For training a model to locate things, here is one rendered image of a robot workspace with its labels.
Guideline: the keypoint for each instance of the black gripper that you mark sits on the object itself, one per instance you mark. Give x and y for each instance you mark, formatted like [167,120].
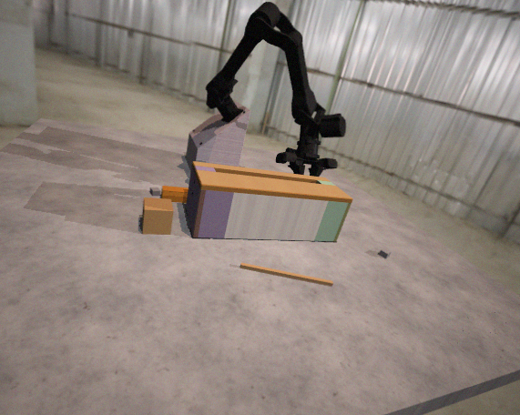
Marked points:
[308,154]

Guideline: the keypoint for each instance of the tan cardboard box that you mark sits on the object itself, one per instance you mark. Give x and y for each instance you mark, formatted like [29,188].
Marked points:
[157,216]

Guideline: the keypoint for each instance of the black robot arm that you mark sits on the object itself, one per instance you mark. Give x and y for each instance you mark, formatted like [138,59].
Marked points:
[260,26]

